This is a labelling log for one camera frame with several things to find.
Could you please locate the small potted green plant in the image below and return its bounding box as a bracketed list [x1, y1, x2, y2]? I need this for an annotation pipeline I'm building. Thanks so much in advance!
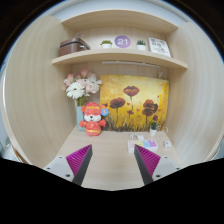
[148, 120, 159, 138]

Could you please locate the yellow poppy flower painting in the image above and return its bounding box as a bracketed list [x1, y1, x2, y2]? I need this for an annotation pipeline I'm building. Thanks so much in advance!
[99, 73, 171, 133]

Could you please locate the white light bar cable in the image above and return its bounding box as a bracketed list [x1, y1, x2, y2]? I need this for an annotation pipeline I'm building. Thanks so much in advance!
[156, 66, 168, 81]

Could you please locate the red plush mouse toy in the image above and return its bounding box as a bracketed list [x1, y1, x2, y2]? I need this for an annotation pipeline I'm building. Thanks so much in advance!
[78, 101, 110, 138]

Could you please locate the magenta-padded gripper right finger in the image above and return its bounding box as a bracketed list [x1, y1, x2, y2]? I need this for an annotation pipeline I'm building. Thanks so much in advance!
[133, 143, 184, 186]

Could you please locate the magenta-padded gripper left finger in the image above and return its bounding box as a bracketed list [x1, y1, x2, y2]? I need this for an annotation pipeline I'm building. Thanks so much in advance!
[43, 143, 94, 187]

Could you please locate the light wood shelf unit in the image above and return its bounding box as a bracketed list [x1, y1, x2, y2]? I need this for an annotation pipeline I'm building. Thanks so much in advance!
[51, 8, 189, 70]

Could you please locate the pink and white flower bouquet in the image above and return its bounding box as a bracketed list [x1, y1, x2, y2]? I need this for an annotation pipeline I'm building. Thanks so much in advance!
[62, 68, 103, 107]

